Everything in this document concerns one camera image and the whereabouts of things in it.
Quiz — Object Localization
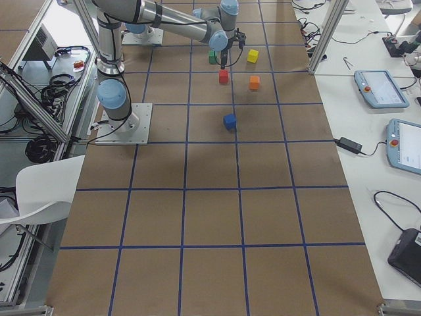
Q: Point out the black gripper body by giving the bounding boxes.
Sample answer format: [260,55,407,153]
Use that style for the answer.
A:
[224,28,246,50]

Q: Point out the red wooden block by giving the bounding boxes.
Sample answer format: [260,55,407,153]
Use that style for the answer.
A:
[218,69,230,84]

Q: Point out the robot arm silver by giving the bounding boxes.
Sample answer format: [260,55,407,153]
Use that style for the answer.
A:
[93,1,246,132]
[125,23,155,37]

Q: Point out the green wooden block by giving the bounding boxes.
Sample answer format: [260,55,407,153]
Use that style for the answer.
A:
[208,50,218,65]

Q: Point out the yellow wooden block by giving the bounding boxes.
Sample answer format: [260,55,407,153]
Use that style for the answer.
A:
[247,49,259,64]

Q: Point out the orange wooden block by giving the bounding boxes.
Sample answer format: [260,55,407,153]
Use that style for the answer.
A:
[249,76,260,91]

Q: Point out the blue wooden block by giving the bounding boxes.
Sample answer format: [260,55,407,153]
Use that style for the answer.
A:
[223,113,237,130]

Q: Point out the metal hex key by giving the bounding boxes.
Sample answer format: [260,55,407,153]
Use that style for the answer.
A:
[343,57,353,70]

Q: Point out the upper blue teach pendant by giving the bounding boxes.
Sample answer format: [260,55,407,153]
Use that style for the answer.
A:
[354,70,409,109]

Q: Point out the blue teach pendant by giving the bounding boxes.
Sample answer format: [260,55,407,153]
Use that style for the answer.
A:
[386,118,420,174]
[354,70,409,109]

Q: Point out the black power adapter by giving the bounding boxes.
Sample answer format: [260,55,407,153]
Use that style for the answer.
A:
[334,137,362,154]

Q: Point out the grey electronics box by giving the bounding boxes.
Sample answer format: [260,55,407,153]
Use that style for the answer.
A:
[23,24,58,70]

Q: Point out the lower blue teach pendant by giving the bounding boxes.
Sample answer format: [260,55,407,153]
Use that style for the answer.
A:
[386,118,420,174]

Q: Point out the white plastic chair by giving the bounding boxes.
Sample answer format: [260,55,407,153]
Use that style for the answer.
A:
[1,155,85,225]

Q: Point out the black tablet device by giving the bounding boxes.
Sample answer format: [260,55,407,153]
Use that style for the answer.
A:
[387,228,420,286]

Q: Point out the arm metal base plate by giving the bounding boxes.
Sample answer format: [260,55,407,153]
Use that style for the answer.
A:
[122,29,164,46]
[94,103,153,145]

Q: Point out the aluminium frame post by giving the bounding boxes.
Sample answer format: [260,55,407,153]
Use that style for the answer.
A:
[309,0,349,74]

